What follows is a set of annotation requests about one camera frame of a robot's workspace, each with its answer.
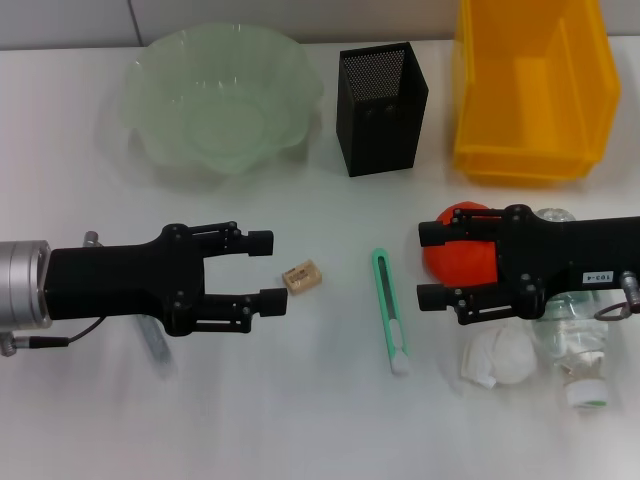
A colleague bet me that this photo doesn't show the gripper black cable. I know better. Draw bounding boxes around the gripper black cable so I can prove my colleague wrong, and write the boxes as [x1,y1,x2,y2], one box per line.
[0,317,104,359]
[594,269,640,321]

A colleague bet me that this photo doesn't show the white paper ball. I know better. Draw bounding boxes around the white paper ball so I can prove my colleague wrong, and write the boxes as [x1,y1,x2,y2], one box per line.
[459,319,539,391]

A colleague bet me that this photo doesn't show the yellow plastic bin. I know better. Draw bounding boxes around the yellow plastic bin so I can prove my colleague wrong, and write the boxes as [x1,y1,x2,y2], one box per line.
[452,0,623,187]

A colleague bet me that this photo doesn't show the tan eraser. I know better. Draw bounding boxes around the tan eraser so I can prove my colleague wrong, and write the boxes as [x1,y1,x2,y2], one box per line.
[281,256,325,297]

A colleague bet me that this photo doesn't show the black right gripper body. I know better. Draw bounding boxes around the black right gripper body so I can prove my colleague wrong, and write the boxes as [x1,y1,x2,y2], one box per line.
[493,203,640,321]

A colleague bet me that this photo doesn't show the green utility knife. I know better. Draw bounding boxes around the green utility knife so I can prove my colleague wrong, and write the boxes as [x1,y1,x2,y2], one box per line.
[370,248,414,376]

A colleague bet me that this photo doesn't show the grey marker pen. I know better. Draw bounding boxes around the grey marker pen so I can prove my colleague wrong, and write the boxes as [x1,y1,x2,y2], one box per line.
[134,314,179,381]

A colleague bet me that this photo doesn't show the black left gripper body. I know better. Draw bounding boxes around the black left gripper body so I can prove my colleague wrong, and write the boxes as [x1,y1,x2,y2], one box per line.
[46,224,210,338]

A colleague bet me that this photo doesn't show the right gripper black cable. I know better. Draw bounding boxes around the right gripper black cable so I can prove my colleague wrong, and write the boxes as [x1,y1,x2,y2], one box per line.
[594,269,640,321]

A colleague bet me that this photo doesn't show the pale green glass fruit bowl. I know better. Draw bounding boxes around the pale green glass fruit bowl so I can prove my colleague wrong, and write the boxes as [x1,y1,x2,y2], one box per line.
[119,27,324,176]

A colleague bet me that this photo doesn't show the clear green-label water bottle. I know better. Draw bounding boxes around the clear green-label water bottle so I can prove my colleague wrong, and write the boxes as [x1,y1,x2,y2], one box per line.
[529,207,614,411]

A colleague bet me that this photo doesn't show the orange fruit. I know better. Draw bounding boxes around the orange fruit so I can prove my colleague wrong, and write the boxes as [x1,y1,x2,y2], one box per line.
[422,199,501,291]

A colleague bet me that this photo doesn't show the black mesh pen holder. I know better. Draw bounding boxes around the black mesh pen holder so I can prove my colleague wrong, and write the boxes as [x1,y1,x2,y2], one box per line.
[335,42,430,178]

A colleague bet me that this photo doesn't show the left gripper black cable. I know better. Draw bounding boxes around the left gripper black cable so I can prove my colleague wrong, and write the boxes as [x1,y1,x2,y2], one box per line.
[0,317,104,359]

